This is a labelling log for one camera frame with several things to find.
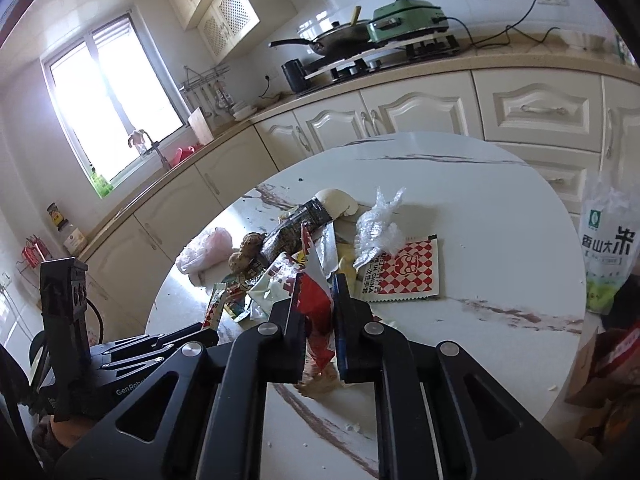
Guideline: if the green electric cooker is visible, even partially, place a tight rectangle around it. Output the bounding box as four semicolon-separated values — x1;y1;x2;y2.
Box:
367;0;450;44

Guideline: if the white green rice bag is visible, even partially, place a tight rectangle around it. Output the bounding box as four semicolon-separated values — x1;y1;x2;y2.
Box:
581;172;640;316

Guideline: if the black wok with lid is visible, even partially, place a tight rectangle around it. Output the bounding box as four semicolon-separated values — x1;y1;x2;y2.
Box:
269;20;374;57

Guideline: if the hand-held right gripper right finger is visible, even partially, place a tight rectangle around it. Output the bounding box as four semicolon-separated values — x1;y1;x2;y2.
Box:
334;274;603;480

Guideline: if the beige paper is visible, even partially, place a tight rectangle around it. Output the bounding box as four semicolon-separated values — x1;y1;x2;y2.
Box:
295;365;347;402

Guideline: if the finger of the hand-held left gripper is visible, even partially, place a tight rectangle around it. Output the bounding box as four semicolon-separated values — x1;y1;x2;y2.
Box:
91;322;220;357
99;345;177;377

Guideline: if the round marble table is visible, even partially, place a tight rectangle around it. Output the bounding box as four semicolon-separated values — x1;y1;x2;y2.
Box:
145;131;587;480

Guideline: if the green dish soap bottle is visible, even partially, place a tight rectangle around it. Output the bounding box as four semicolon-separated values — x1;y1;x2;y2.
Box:
89;165;115;200

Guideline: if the brown red cardboard box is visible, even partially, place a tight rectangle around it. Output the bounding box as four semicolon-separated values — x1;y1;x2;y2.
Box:
564;324;640;454

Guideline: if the wooden cutting board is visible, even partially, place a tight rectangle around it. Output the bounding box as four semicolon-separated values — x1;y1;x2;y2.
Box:
187;107;216;146

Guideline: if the red checkered packet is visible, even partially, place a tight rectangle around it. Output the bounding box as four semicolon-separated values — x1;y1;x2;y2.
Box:
359;234;441;302

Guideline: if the white scalloped bowl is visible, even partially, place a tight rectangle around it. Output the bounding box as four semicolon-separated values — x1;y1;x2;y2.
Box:
558;27;594;52

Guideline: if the silver foil wrapper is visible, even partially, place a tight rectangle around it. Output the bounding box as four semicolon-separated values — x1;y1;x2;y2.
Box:
319;220;339;282

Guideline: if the red knife rack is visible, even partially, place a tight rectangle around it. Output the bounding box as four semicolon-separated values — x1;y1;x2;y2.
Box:
18;233;54;274

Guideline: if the clear plastic film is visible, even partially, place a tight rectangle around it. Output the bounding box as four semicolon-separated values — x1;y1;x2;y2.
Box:
354;186;408;269

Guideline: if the dark sauce jar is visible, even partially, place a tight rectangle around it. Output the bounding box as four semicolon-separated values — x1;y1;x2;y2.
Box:
47;202;71;232

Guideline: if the dark printed snack wrapper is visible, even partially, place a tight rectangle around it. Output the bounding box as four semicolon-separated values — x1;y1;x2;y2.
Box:
259;198;334;272

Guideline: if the small red green sachet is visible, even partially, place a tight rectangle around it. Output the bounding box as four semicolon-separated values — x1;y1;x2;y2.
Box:
201;282;227;332

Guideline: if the cream bun piece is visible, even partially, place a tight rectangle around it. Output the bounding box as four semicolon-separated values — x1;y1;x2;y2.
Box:
312;188;359;219

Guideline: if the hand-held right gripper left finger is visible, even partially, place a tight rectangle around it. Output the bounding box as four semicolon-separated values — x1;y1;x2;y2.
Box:
55;272;307;480

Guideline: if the red and white torn wrapper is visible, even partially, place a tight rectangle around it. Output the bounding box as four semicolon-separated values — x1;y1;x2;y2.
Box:
299;222;335;377

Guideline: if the black gas stove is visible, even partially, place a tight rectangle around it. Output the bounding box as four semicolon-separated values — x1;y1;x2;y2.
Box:
295;35;464;99

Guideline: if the red plastic basin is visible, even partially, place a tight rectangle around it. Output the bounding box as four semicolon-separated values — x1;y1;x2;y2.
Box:
168;144;197;169

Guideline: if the kitchen window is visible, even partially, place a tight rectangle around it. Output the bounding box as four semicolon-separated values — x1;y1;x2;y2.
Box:
41;14;187;187

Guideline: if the metal utensil rack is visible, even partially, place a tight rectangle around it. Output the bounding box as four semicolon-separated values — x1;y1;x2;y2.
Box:
180;63;232;112

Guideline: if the black electric kettle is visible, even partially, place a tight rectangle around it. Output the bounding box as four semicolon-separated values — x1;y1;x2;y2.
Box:
281;58;307;94

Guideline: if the person's left hand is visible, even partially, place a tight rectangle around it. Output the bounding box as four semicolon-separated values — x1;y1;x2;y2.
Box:
32;416;96;453

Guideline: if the small cream lattice cabinet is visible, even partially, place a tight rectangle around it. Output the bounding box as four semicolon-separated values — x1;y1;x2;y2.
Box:
196;0;262;62

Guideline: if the metal sink faucet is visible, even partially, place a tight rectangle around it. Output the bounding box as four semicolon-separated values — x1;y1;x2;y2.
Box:
128;128;171;171

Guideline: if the pink plastic bag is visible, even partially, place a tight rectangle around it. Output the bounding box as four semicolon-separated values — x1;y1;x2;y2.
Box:
176;227;234;274

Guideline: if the clear cooking oil bottle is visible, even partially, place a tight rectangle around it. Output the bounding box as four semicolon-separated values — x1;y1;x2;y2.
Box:
62;227;89;256

